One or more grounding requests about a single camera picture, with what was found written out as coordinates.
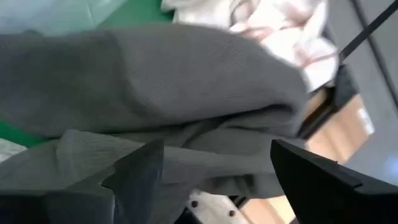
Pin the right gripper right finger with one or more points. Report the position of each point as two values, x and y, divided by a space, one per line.
317 199

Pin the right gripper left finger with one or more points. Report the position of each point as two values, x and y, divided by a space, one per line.
133 186

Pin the dark grey waffle towel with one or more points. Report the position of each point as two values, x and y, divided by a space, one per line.
161 81

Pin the white brown-checked towel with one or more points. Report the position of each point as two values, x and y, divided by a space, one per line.
280 31

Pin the black slanted strut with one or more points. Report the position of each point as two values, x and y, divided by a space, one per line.
367 31

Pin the clear plastic bin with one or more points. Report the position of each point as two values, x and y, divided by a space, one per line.
46 14

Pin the white bracket with screws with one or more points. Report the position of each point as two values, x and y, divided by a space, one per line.
214 207

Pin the black table edge rail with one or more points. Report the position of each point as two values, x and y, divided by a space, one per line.
342 90

